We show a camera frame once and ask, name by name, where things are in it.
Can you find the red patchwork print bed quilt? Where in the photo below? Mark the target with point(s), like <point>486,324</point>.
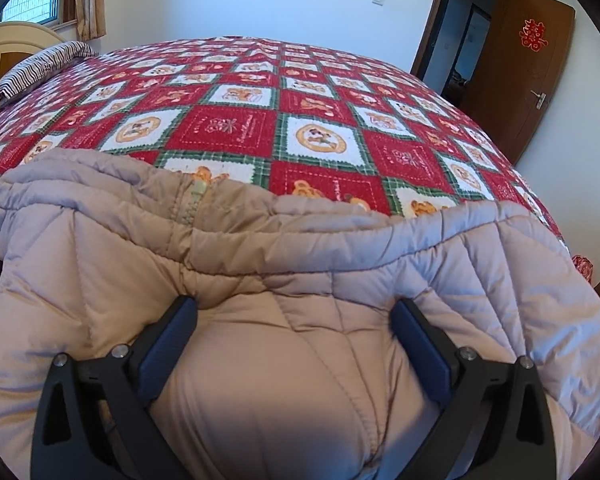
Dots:
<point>310,110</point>

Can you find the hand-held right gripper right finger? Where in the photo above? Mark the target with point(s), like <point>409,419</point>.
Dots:
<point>422,350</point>

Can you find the brown wooden door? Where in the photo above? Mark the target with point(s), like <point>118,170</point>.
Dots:
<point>525,75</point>

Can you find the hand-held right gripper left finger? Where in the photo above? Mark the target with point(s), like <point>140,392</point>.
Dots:
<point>160,355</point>

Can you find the beige checked curtain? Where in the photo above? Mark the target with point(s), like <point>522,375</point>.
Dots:
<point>87,0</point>

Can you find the red paper door decoration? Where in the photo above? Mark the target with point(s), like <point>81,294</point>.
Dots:
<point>533,35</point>

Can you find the dark wooden door frame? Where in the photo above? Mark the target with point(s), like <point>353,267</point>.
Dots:
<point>432,25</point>

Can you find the red patterned object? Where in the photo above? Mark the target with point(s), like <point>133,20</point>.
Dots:
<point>583,267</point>

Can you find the lilac quilted puffer jacket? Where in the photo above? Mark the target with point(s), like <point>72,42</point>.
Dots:
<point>290,320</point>

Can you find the striped pillow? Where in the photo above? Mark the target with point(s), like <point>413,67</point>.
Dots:
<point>40,67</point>

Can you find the cream wooden headboard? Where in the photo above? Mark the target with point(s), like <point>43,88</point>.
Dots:
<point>10,40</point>

